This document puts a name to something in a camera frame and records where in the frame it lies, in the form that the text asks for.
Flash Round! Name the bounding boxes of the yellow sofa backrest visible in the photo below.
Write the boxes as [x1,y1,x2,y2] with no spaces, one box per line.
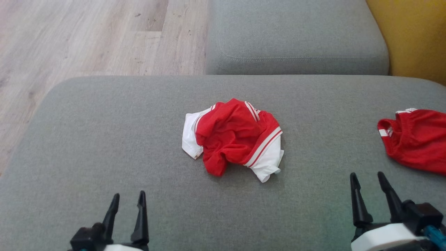
[366,0,446,86]

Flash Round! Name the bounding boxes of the small grey sofa seat cushion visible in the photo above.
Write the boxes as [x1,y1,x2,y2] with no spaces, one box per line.
[206,0,390,75]

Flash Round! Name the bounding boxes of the large grey sofa seat cushion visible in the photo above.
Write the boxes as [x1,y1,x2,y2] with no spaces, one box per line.
[0,75,446,251]

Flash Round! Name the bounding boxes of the red shorts with white trim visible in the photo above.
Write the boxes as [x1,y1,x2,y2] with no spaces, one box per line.
[377,108,446,175]

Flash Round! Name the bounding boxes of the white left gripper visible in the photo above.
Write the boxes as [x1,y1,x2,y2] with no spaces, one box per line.
[101,190,150,251]

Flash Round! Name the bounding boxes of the red white numbered jersey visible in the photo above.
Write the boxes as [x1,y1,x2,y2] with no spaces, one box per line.
[182,98,284,183]

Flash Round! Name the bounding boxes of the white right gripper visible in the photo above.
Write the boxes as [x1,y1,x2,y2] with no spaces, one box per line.
[350,171,436,251]

